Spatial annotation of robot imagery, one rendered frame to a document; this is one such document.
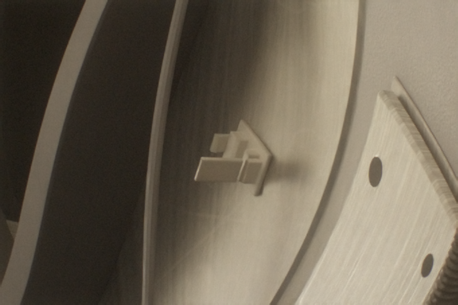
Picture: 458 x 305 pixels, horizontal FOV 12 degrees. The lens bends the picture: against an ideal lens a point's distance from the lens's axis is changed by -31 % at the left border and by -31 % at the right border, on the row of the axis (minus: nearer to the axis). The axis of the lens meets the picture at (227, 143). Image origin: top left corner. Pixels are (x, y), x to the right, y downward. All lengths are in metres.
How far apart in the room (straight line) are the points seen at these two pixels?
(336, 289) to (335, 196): 0.05
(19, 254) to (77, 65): 0.13
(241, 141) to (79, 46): 0.08
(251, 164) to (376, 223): 0.10
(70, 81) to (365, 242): 0.18
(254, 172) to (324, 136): 0.04
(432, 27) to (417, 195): 0.07
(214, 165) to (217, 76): 0.05
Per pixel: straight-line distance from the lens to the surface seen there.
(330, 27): 0.91
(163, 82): 0.95
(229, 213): 0.97
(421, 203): 0.82
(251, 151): 0.95
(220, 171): 0.94
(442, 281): 0.77
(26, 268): 1.05
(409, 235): 0.83
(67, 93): 0.99
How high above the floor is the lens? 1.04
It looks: 5 degrees down
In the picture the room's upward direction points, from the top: 5 degrees clockwise
